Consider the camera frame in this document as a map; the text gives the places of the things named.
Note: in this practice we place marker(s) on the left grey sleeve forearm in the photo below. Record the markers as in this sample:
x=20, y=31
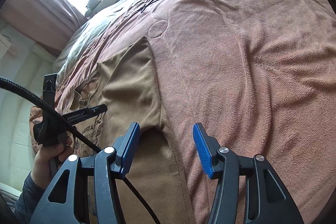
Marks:
x=28, y=200

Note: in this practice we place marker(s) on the cream padded headboard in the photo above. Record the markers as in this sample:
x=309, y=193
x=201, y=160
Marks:
x=26, y=63

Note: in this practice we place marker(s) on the orange-brown bed blanket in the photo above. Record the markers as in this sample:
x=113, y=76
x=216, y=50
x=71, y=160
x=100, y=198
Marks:
x=258, y=74

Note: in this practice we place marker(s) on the person's left hand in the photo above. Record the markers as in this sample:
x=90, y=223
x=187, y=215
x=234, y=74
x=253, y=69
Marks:
x=41, y=173

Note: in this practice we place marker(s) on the left pink curtain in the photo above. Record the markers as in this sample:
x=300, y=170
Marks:
x=50, y=23

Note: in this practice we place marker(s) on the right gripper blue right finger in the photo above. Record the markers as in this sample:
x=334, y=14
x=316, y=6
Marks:
x=207, y=147

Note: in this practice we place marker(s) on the beige bed sheet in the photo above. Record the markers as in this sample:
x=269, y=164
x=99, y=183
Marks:
x=85, y=35

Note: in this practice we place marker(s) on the tan printed t-shirt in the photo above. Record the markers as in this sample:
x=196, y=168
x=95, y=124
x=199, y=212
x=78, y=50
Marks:
x=127, y=84

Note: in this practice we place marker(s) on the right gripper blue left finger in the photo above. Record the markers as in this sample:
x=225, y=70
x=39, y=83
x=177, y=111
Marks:
x=126, y=147

